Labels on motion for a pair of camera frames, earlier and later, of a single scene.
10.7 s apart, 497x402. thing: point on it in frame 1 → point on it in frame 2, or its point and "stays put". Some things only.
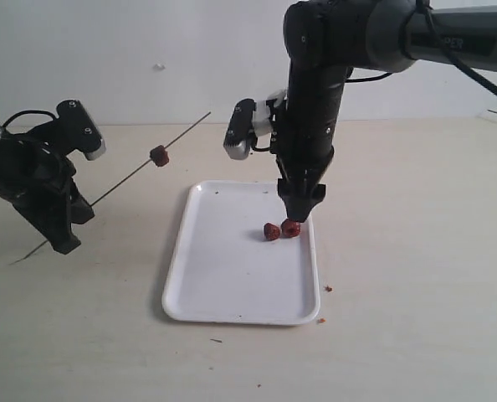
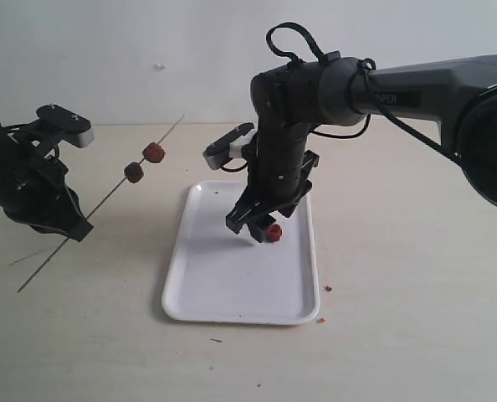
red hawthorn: x=289 y=228 → x=153 y=152
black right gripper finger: x=316 y=196 → x=258 y=227
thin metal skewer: x=134 y=172 → x=96 y=209
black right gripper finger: x=294 y=194 → x=244 y=211
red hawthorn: x=159 y=156 → x=134 y=172
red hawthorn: x=271 y=231 stays put
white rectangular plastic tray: x=222 y=269 stays put
